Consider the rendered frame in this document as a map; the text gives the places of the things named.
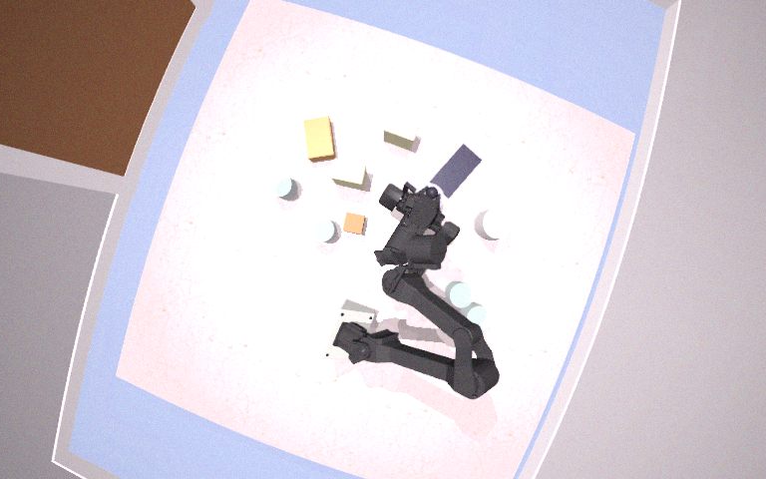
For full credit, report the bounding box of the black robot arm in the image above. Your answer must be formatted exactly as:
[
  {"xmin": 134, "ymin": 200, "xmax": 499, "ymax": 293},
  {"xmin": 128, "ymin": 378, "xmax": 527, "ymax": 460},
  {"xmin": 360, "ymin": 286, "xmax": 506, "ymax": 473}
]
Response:
[{"xmin": 332, "ymin": 194, "xmax": 500, "ymax": 400}]

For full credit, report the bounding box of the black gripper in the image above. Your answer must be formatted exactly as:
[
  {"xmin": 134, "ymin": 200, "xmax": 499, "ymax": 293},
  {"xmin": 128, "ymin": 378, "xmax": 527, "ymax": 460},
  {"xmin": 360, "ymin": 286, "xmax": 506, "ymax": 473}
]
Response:
[{"xmin": 379, "ymin": 183, "xmax": 460, "ymax": 245}]

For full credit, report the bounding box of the orange rectangular block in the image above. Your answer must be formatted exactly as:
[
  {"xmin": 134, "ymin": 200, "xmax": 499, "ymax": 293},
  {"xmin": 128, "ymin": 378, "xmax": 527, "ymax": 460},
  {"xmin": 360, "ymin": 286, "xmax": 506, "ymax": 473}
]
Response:
[{"xmin": 303, "ymin": 116, "xmax": 336, "ymax": 163}]

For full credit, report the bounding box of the orange square block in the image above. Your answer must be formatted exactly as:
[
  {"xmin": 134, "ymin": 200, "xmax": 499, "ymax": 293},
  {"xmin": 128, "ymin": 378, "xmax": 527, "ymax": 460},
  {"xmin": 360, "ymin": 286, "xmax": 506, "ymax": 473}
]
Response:
[{"xmin": 343, "ymin": 212, "xmax": 365, "ymax": 235}]

